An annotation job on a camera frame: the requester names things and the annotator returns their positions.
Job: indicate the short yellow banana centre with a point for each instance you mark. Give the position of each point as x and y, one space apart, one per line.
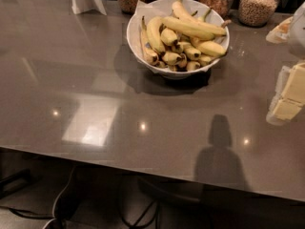
169 37

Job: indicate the yellow banana at back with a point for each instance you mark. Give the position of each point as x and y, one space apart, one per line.
203 20

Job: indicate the yellow banana on right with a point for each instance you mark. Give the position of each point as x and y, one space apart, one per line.
210 48

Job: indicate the white paper bowl liner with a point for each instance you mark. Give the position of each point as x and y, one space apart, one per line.
159 8

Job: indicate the small yellow banana front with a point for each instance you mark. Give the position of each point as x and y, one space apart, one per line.
171 58

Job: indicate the dark chair under table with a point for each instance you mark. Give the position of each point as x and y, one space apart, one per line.
68 200

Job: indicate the thin yellow banana far left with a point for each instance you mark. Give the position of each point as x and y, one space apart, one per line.
150 56

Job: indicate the glass jar of chickpeas right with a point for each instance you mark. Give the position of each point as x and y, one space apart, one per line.
256 13

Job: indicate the yellow banana on left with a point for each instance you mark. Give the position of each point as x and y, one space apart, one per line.
153 32

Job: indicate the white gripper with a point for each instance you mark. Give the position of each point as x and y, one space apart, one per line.
297 32

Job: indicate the long yellow banana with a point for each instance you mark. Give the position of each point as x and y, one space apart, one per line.
192 29

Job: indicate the white ceramic bowl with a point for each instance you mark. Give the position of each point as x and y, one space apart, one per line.
222 40

